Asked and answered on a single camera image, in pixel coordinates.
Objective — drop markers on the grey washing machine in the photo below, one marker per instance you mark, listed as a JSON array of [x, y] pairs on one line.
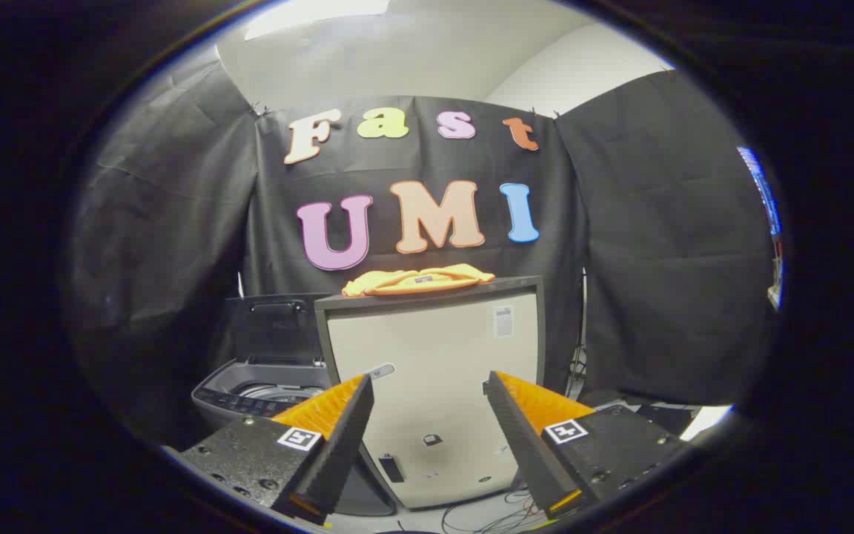
[[256, 393]]

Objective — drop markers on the yellow orange-trimmed shirt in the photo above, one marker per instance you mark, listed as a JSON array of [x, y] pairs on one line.
[[419, 280]]

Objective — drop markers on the black backdrop cloth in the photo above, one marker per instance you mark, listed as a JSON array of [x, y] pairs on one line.
[[657, 245]]

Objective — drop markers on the blue lit panel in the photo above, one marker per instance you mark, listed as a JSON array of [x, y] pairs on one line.
[[762, 189]]

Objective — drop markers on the beige cabinet with dark frame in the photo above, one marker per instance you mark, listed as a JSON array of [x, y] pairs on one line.
[[434, 356]]

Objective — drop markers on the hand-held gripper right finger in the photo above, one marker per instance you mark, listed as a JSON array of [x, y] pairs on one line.
[[523, 437]]

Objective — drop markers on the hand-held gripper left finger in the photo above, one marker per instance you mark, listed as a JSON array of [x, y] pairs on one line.
[[342, 437]]

